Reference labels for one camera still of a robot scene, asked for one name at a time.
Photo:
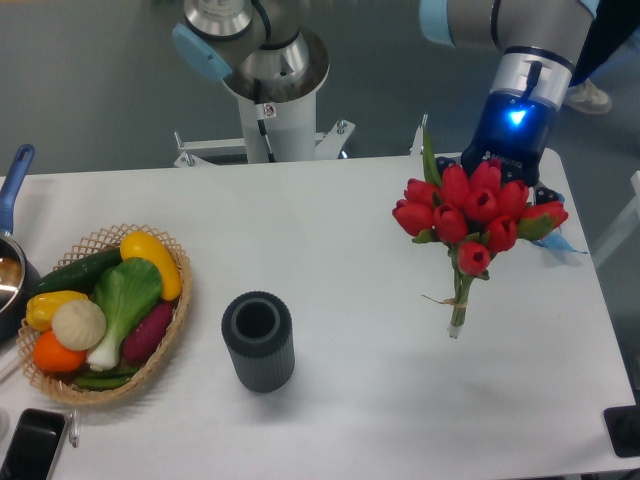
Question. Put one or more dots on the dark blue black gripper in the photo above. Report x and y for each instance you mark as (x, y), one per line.
(515, 132)

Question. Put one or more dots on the red tulip bouquet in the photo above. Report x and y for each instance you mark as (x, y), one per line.
(474, 216)

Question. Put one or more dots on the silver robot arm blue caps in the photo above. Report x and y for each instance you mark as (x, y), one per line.
(540, 41)

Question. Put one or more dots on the blue ribbon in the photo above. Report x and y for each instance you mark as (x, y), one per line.
(556, 241)

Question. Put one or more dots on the white sneaker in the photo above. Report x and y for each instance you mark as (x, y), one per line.
(586, 98)

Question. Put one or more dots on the black device at edge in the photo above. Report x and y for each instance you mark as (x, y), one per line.
(623, 428)

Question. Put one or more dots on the dark grey ribbed vase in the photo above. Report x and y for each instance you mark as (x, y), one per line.
(258, 332)

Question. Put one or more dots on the purple sweet potato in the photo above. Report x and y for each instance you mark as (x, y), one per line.
(142, 342)

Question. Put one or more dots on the green bok choy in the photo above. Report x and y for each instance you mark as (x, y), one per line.
(125, 293)

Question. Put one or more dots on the woven wicker basket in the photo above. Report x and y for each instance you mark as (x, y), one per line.
(104, 239)

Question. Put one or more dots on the green cucumber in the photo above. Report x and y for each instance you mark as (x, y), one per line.
(80, 275)

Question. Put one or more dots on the cream steamed bun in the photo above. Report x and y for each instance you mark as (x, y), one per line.
(79, 325)

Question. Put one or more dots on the green pea pods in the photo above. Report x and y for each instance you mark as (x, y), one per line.
(104, 380)

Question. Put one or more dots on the yellow bell pepper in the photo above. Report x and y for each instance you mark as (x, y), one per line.
(42, 307)

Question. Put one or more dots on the orange fruit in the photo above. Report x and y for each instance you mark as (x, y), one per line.
(51, 356)

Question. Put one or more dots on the silver metal clip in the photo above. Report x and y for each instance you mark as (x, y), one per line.
(74, 428)

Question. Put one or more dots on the black smartphone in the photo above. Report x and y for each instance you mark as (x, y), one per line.
(35, 445)

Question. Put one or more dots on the white frame at right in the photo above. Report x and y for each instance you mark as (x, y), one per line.
(625, 223)

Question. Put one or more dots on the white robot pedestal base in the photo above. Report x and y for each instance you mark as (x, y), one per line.
(275, 90)

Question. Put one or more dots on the blue handled saucepan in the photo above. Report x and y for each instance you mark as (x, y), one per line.
(18, 276)

